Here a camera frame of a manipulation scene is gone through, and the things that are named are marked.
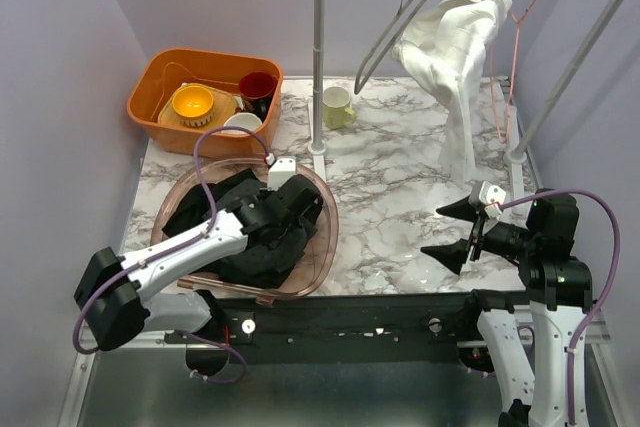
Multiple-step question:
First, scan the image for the pink wire hanger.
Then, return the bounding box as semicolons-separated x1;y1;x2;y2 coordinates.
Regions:
489;0;538;145

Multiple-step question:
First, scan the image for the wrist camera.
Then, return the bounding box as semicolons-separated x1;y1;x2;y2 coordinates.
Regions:
469;181;507;219
265;153;297;191

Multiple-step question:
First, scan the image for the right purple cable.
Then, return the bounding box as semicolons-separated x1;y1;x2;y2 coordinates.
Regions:
487;189;622;427

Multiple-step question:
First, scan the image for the yellow bowl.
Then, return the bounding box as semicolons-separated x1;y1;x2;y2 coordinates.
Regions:
171;84;214;127

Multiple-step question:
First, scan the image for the orange plastic bin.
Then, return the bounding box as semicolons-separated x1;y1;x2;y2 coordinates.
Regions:
127;48;283;155

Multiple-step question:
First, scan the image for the yellow-green mug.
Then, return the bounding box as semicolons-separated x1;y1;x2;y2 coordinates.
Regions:
323;86;356;130

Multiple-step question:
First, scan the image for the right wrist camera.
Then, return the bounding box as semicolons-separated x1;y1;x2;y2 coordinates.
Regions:
469;181;507;219

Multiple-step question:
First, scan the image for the white skirt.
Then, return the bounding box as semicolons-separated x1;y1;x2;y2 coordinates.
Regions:
391;0;512;185

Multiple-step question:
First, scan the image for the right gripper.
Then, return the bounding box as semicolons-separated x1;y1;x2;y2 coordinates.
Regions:
421;190;539;272

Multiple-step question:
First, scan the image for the red and black mug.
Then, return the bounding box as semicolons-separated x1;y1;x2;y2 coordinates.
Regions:
239;72;277;121

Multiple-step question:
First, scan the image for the white clothes rack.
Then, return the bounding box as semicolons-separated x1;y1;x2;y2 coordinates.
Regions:
308;0;624;199

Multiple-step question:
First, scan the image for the white bowl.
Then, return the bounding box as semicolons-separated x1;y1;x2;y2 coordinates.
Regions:
224;112;262;136

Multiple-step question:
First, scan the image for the black dotted garment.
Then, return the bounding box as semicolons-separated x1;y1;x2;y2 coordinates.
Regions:
160;169;324;291

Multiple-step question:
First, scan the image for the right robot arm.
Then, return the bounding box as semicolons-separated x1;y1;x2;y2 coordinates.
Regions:
421;182;593;426

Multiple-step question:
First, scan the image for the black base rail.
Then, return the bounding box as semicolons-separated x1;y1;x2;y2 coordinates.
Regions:
164;291;531;366

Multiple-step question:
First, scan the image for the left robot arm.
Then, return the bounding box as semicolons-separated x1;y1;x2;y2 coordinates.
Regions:
73;174;324;352

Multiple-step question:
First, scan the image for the yellow woven plate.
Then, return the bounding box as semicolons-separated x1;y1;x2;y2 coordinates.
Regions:
157;83;238;131

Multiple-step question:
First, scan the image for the clear pink plastic basin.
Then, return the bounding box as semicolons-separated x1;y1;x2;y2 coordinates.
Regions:
150;158;339;305

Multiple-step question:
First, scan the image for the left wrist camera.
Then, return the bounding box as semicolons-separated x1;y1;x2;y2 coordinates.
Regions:
265;153;297;191

